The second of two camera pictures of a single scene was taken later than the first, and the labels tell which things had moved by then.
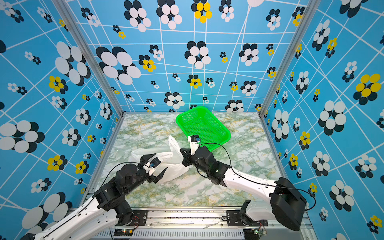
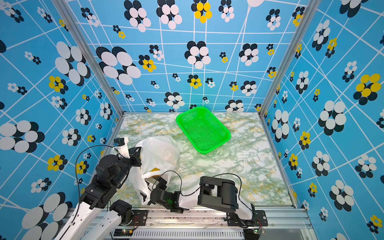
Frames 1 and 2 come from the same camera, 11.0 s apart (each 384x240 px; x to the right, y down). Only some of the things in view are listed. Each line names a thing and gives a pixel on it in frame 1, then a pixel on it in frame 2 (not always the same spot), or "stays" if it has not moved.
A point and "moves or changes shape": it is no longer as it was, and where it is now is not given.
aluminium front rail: (208, 225) stays
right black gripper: (188, 157) -> (162, 182)
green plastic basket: (211, 132) stays
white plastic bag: (172, 160) moves or changes shape
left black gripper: (153, 178) -> (135, 156)
